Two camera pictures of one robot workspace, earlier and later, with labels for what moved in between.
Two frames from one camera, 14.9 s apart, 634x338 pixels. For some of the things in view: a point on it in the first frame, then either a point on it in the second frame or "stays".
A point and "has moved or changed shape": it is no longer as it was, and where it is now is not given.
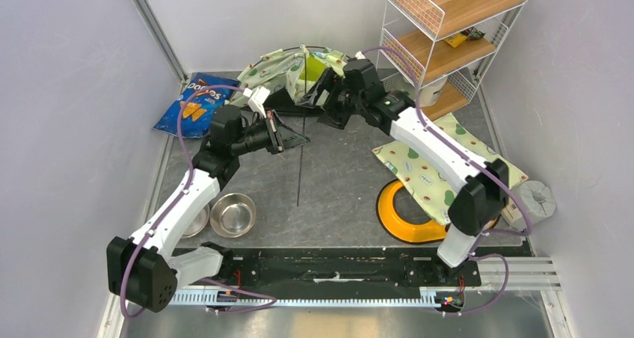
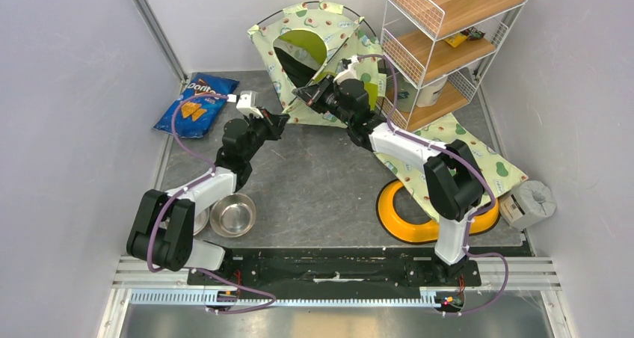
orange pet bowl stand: (403, 226) stays
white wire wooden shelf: (439, 36) stays
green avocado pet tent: (288, 76) has moved or changed shape
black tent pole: (303, 129) -> (351, 36)
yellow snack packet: (456, 40) stays
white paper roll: (428, 94) stays
